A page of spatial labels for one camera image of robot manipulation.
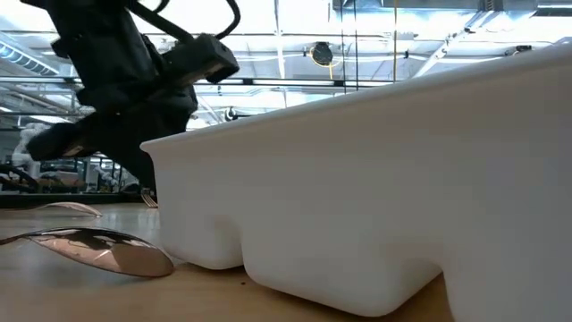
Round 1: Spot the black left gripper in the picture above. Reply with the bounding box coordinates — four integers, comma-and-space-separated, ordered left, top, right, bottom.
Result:
25, 35, 198, 193

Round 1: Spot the rose gold fork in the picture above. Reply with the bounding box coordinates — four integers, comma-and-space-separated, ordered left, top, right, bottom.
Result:
140, 189, 159, 209

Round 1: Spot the white plastic cutlery tray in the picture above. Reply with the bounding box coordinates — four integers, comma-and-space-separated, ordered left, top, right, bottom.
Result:
140, 42, 572, 322

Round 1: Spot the rose gold spoon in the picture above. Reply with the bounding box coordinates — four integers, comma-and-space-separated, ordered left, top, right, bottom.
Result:
17, 201, 104, 219
0, 226, 175, 278

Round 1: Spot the wooden workbench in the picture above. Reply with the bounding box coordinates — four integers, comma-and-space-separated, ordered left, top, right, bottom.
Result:
0, 177, 86, 194

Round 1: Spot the long ceiling light strip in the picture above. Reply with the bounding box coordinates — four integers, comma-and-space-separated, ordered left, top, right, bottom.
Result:
0, 75, 394, 87

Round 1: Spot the black frame enclosure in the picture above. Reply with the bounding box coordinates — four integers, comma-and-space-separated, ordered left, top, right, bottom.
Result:
73, 154, 148, 193

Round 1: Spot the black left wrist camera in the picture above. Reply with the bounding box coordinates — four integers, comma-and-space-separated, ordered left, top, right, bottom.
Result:
161, 33, 241, 87

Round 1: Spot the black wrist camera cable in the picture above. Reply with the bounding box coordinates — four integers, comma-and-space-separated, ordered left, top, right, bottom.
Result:
127, 0, 242, 44

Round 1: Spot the black ceiling cable reel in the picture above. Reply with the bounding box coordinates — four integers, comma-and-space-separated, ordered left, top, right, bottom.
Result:
309, 40, 335, 68
504, 44, 534, 57

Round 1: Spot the thin hanging black cable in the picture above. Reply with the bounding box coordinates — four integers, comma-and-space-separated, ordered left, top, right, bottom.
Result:
340, 0, 346, 95
354, 0, 360, 92
391, 0, 399, 83

